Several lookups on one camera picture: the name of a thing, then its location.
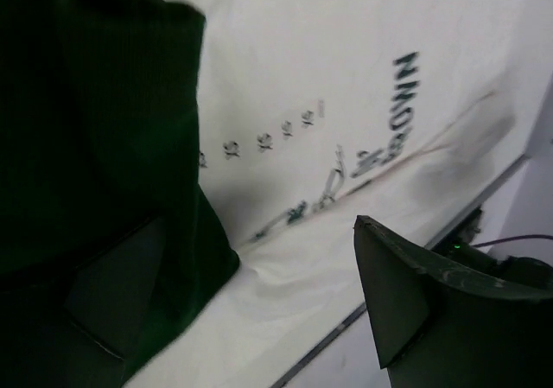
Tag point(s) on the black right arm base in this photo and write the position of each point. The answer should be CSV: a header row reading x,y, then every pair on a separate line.
x,y
457,245

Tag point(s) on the white green raglan t-shirt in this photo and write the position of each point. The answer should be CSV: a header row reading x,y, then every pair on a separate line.
x,y
258,131

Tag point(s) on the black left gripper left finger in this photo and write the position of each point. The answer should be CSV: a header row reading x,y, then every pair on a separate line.
x,y
74,320

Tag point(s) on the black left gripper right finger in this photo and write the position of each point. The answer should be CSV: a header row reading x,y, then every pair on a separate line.
x,y
439,323

